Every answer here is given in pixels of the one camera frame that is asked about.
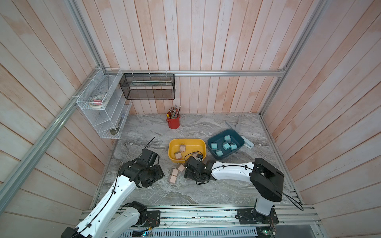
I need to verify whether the tape roll on shelf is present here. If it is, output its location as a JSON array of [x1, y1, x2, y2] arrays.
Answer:
[[88, 95, 108, 109]]

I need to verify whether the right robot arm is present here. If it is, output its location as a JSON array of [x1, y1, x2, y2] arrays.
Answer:
[[185, 157, 284, 217]]

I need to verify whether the grey plastic clip tool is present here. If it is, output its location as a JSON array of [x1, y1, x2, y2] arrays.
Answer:
[[225, 119, 241, 133]]

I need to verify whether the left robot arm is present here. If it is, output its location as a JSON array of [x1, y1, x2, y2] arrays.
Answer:
[[61, 148, 164, 238]]

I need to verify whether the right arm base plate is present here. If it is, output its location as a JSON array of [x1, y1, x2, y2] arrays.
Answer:
[[235, 208, 279, 225]]

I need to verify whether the red pencil cup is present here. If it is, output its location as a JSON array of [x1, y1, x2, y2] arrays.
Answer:
[[166, 105, 181, 130]]

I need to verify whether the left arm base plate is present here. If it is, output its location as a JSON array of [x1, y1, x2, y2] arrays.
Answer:
[[133, 211, 161, 228]]

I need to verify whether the teal plug top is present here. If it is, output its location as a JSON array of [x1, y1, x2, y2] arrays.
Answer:
[[215, 150, 224, 157]]

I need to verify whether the yellow plastic tray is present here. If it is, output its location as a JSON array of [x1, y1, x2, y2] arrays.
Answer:
[[168, 138, 207, 164]]

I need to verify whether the dark teal plastic tray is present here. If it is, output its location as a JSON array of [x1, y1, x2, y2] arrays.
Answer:
[[207, 129, 245, 160]]

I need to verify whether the black mesh wall basket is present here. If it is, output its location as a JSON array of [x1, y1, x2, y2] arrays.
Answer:
[[119, 73, 176, 100]]

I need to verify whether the pink plug bottom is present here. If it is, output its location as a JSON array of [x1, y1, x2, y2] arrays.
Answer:
[[169, 175, 177, 184]]

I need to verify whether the white wire wall shelf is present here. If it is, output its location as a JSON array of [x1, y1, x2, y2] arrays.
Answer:
[[76, 67, 132, 139]]

